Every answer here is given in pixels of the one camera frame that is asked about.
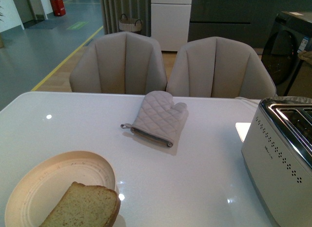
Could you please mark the right beige upholstered chair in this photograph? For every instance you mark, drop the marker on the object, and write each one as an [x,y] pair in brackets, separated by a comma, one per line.
[220,68]

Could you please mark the beige curtain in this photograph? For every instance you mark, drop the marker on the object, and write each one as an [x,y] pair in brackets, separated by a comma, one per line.
[137,9]

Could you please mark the beige upholstered chair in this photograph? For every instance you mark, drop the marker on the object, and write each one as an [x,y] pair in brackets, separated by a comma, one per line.
[220,68]
[120,63]

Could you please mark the red fire extinguisher box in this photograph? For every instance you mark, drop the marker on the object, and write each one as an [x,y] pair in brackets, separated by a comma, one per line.
[58,7]

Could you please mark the beige round plate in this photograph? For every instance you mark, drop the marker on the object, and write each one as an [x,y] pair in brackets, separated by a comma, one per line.
[39,191]

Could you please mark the black washing machine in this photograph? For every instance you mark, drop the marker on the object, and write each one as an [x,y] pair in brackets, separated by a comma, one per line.
[291,34]

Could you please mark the white chrome toaster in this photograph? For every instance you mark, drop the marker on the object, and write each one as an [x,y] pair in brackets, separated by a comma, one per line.
[278,155]

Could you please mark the white refrigerator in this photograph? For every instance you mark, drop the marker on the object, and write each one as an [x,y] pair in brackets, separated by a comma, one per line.
[170,23]

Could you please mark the dark grey kitchen cabinet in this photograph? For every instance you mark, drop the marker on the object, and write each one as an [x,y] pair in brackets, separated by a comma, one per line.
[248,21]

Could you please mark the slice of bread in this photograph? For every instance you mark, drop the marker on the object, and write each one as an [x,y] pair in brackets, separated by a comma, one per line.
[85,206]

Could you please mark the woven basket with handles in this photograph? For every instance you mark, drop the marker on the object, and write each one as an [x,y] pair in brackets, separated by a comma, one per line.
[127,24]

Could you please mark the grey quilted oven mitt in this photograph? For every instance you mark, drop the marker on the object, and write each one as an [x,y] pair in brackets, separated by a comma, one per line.
[159,119]

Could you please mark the left beige upholstered chair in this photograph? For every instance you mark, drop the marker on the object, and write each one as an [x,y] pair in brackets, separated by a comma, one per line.
[120,63]

